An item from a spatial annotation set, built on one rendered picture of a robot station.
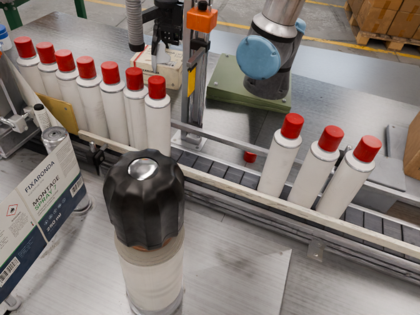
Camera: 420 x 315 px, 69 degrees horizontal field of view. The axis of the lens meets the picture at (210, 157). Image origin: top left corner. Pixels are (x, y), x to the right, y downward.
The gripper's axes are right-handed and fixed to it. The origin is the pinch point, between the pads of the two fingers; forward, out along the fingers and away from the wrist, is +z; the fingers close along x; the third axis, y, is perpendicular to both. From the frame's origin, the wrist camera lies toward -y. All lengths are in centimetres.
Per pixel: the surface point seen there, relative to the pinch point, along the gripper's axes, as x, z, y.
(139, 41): -31.0, -21.6, 6.0
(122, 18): 232, 90, -122
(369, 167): -49, -17, 53
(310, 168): -48, -13, 45
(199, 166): -42.0, 0.1, 23.6
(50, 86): -39.5, -11.6, -11.5
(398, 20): 276, 54, 169
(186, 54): -29.3, -19.9, 16.0
